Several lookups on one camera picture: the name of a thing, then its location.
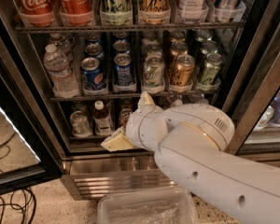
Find red coca-cola can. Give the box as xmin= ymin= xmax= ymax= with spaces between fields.
xmin=60 ymin=0 xmax=93 ymax=27
xmin=19 ymin=0 xmax=54 ymax=27

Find black cables on floor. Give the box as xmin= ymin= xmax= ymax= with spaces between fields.
xmin=0 ymin=187 xmax=37 ymax=224

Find silver top shelf can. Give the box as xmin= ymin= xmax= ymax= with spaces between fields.
xmin=207 ymin=0 xmax=245 ymax=23

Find red coca-cola can left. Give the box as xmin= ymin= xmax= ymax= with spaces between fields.
xmin=19 ymin=0 xmax=54 ymax=27

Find green la croix can front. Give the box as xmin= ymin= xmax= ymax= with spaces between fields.
xmin=198 ymin=53 xmax=223 ymax=85

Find blue pepsi can front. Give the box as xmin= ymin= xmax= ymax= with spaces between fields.
xmin=81 ymin=57 xmax=106 ymax=91

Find water bottle shelf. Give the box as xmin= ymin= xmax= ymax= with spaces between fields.
xmin=49 ymin=33 xmax=74 ymax=62
xmin=43 ymin=44 xmax=80 ymax=98

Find brown tea bottle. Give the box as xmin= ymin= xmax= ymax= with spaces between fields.
xmin=93 ymin=100 xmax=113 ymax=135

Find orange la croix can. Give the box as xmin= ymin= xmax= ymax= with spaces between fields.
xmin=169 ymin=41 xmax=188 ymax=69
xmin=170 ymin=54 xmax=195 ymax=87

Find steel fridge bottom grille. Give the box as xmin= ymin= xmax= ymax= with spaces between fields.
xmin=60 ymin=151 xmax=280 ymax=201

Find green la croix top can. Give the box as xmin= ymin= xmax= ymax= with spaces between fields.
xmin=100 ymin=0 xmax=132 ymax=25

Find orange can bottom shelf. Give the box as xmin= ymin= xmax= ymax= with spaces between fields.
xmin=119 ymin=108 xmax=132 ymax=127

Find yellow la croix top can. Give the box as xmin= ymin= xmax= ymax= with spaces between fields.
xmin=139 ymin=0 xmax=170 ymax=25

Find white top shelf can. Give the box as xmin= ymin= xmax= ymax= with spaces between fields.
xmin=177 ymin=0 xmax=208 ymax=24

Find orange la croix can front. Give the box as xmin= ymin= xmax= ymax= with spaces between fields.
xmin=170 ymin=54 xmax=195 ymax=87

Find orange la croix can behind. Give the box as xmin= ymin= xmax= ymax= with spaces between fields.
xmin=169 ymin=41 xmax=188 ymax=69

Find red coca-cola can right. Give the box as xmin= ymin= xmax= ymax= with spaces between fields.
xmin=60 ymin=0 xmax=93 ymax=27

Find silver can bottom shelf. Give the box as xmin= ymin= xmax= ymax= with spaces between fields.
xmin=70 ymin=111 xmax=92 ymax=138

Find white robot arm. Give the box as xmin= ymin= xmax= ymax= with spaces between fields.
xmin=102 ymin=91 xmax=280 ymax=224

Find green la croix can behind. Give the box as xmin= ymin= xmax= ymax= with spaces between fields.
xmin=196 ymin=40 xmax=218 ymax=65

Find clear plastic bin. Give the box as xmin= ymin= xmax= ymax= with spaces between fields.
xmin=97 ymin=187 xmax=200 ymax=224

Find white green la croix can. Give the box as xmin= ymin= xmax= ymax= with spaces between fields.
xmin=144 ymin=56 xmax=164 ymax=87

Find blue pepsi can second row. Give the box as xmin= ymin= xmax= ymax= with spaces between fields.
xmin=85 ymin=44 xmax=105 ymax=61

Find rear water bottle middle shelf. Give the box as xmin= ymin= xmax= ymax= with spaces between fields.
xmin=49 ymin=33 xmax=74 ymax=62

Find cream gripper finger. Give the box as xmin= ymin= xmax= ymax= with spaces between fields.
xmin=137 ymin=91 xmax=155 ymax=111
xmin=101 ymin=126 xmax=134 ymax=152

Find white la croix can behind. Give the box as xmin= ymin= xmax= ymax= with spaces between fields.
xmin=146 ymin=43 xmax=162 ymax=57

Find front water bottle middle shelf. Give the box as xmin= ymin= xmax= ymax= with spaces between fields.
xmin=43 ymin=44 xmax=80 ymax=98

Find open fridge glass door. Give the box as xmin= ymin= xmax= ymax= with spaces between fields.
xmin=0 ymin=36 xmax=62 ymax=195

